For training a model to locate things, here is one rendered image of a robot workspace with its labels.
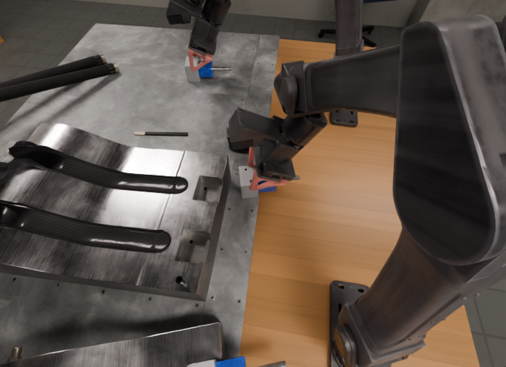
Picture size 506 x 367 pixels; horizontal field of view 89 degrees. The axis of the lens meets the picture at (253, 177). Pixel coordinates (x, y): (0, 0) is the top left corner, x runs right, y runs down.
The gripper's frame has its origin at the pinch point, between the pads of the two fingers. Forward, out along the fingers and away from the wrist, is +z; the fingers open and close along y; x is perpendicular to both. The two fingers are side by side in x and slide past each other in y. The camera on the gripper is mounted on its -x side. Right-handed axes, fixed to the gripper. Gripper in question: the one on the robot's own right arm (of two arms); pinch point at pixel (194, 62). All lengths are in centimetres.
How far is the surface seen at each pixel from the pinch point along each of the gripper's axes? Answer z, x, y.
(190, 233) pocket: -4, 3, 53
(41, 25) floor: 164, -119, -196
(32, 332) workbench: 15, -16, 67
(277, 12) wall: 47, 81, -207
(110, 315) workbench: 9, -6, 65
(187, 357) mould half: -4, 5, 71
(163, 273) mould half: -5, 0, 60
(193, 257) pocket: -4, 4, 57
